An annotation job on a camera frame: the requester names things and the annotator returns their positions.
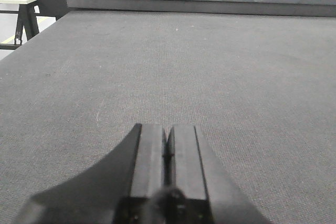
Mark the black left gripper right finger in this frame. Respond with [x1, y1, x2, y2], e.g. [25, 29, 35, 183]
[166, 125, 270, 223]

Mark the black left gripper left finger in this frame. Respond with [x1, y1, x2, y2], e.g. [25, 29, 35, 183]
[14, 124, 165, 223]

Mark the grey side table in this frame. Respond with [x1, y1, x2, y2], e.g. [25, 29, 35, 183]
[1, 0, 39, 50]

